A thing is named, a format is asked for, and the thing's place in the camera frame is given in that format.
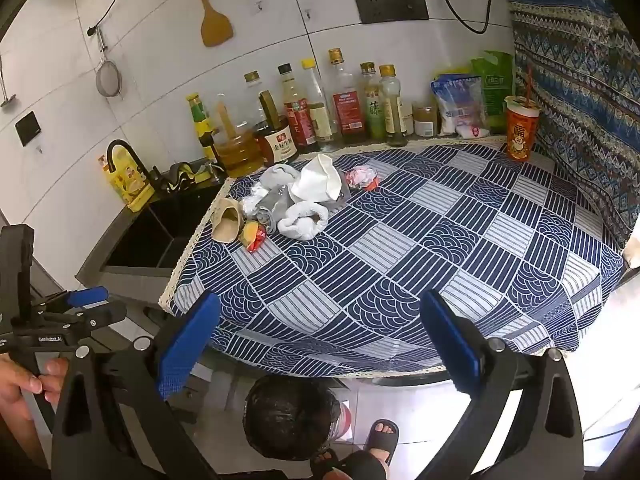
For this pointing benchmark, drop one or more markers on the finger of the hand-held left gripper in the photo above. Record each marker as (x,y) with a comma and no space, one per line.
(107,314)
(87,296)

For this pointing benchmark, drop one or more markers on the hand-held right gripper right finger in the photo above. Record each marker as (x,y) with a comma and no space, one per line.
(450,340)

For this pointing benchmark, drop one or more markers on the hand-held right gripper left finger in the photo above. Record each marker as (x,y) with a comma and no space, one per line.
(190,345)

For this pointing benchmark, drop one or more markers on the orange snack wrapper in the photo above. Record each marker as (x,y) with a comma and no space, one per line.
(254,237)

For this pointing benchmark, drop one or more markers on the brown paper cup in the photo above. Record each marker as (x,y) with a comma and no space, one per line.
(227,220)

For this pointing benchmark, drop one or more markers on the silver foil wrapper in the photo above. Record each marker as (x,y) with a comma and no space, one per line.
(265,205)

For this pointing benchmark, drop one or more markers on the white tissue wad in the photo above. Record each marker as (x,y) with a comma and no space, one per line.
(300,220)

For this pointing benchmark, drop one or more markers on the pink red wrapper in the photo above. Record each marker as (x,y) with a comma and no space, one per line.
(362,177)

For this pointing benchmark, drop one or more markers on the grey tissue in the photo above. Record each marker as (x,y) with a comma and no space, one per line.
(280,175)

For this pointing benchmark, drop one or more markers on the crushed white paper cup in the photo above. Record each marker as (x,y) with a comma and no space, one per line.
(317,180)

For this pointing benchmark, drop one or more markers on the person's left hand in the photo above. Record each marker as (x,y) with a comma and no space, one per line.
(12,385)

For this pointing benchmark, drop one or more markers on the black kitchen sink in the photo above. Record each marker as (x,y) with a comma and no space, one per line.
(145,230)

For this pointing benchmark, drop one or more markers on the blue checked tablecloth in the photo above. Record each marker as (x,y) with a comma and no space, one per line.
(400,240)

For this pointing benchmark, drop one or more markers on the person's right foot black sandal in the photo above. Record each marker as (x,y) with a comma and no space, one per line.
(382,440)

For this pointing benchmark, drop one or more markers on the person's foot black sandal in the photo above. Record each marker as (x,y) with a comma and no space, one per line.
(382,440)
(360,467)

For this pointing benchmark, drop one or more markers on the black yellow cloth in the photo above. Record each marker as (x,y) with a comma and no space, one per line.
(180,177)

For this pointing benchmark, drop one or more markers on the person's left foot black sandal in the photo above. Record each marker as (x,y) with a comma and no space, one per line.
(360,467)

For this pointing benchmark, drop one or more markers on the black faucet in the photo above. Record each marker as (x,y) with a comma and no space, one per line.
(116,143)

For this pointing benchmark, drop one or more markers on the metal hanging utensil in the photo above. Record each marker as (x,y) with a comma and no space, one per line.
(7,101)

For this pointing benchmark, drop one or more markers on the yellow green sponge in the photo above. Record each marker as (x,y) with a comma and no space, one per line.
(202,170)

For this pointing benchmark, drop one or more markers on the metal sink fitting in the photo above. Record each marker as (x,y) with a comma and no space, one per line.
(217,172)

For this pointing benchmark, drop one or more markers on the clear cooking oil jug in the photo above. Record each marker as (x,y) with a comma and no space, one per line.
(240,155)

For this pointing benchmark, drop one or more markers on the metal mesh strainer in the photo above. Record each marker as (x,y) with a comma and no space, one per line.
(107,80)

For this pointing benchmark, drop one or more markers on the green bottle yellow label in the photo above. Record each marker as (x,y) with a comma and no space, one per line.
(200,120)

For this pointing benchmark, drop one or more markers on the orange paper cup with straw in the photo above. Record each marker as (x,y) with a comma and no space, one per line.
(522,135)

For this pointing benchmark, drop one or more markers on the small glass jar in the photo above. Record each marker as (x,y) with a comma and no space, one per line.
(425,122)

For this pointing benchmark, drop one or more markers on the dark sauce jug red label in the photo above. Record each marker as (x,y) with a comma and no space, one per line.
(280,145)

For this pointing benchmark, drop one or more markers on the yellow cap bottle olive contents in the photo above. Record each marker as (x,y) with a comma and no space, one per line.
(394,120)

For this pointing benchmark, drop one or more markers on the white blue plastic bag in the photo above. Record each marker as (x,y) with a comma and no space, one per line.
(460,105)

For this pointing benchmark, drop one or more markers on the gold cap bottle green label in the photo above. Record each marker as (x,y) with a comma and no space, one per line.
(374,110)

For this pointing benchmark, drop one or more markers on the black cap bottle red label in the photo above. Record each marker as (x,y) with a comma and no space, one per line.
(300,120)

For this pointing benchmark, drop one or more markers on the tall clear bottle yellow cap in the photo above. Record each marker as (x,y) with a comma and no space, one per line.
(320,125)

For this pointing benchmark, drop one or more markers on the gold cap bottle red label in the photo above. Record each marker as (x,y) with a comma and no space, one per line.
(347,110)

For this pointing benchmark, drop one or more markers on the green plastic bag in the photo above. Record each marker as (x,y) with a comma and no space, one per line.
(495,85)

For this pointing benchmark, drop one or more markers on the short clear bottle yellow cap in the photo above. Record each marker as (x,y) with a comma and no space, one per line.
(254,90)

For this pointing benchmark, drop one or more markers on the blue patterned curtain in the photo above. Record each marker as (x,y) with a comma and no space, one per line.
(575,85)

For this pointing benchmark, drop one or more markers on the wooden spatula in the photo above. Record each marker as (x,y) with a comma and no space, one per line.
(216,27)

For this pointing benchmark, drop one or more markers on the small black wall outlet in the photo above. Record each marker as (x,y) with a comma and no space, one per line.
(27,129)

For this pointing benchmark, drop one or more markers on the long black wall outlet panel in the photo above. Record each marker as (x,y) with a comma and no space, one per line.
(390,6)

